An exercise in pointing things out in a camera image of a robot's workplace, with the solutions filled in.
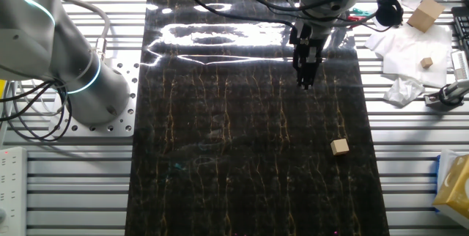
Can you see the colourful Mondrian pattern mat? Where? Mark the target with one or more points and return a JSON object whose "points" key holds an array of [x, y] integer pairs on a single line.
{"points": [[1, 87]]}

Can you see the black marble pattern mat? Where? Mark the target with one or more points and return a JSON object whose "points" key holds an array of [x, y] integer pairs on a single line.
{"points": [[238, 137]]}

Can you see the large wooden block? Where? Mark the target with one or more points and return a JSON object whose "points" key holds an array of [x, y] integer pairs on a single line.
{"points": [[425, 14]]}

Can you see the black keyboard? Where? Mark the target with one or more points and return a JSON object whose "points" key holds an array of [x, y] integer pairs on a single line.
{"points": [[461, 27]]}

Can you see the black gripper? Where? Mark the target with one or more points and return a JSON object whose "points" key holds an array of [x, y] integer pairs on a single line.
{"points": [[308, 36]]}

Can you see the white paper sheets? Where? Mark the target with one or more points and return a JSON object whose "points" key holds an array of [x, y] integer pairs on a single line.
{"points": [[410, 45]]}

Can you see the teal clothespin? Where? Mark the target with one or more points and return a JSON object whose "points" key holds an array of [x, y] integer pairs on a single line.
{"points": [[361, 11]]}

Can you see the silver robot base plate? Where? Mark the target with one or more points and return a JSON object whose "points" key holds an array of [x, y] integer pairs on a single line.
{"points": [[126, 118]]}

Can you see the white blue tissue pack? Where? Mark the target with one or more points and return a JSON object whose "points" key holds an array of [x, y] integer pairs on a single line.
{"points": [[445, 162]]}

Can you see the small wooden cube block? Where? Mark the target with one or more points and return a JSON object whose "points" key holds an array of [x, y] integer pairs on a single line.
{"points": [[339, 147]]}

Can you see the grey ribbed hub device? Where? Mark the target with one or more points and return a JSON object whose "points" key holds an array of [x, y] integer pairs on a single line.
{"points": [[461, 65]]}

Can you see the yellow tissue box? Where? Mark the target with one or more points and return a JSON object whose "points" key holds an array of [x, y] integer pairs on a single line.
{"points": [[456, 188]]}

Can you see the tiny wooden cube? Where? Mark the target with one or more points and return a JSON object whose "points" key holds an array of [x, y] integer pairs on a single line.
{"points": [[426, 62]]}

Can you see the crumpled white tissue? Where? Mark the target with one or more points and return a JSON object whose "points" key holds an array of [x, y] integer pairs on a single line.
{"points": [[403, 91]]}

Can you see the white power strip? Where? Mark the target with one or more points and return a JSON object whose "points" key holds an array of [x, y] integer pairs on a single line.
{"points": [[12, 192]]}

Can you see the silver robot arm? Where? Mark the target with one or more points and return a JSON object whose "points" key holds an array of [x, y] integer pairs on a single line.
{"points": [[91, 93]]}

